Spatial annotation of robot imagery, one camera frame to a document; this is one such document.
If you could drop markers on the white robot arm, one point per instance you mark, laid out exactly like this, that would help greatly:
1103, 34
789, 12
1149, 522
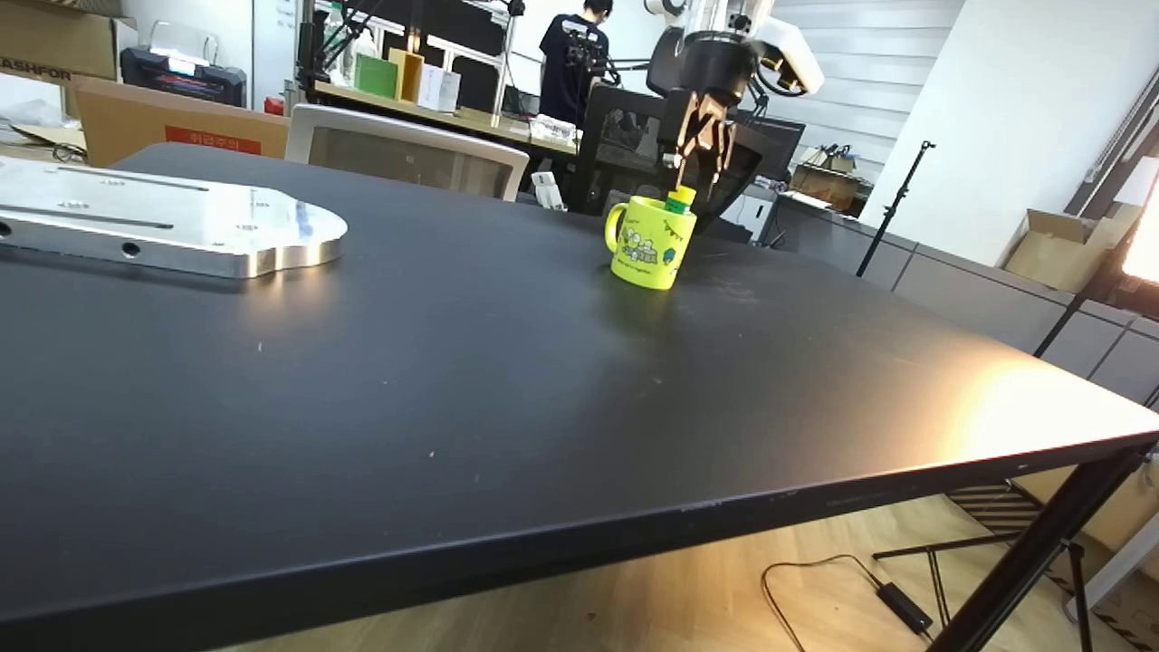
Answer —
787, 66

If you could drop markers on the person in black shirt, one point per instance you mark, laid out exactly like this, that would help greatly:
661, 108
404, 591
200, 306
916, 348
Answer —
572, 55

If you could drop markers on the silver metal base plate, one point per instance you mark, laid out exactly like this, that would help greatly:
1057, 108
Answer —
160, 223

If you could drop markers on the open cardboard box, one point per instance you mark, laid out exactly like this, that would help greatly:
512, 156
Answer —
1062, 253

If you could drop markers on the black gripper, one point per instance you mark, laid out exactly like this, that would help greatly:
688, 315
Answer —
713, 66

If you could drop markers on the cardboard box with red label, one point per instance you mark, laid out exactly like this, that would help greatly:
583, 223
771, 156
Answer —
120, 120

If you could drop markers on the yellow green mug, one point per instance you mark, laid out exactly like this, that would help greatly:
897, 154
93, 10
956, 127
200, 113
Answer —
647, 246

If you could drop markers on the white mesh chair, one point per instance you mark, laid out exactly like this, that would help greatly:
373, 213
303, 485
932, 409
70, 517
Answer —
398, 149

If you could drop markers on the black camera tripod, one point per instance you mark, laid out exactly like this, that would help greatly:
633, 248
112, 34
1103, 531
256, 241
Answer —
891, 210

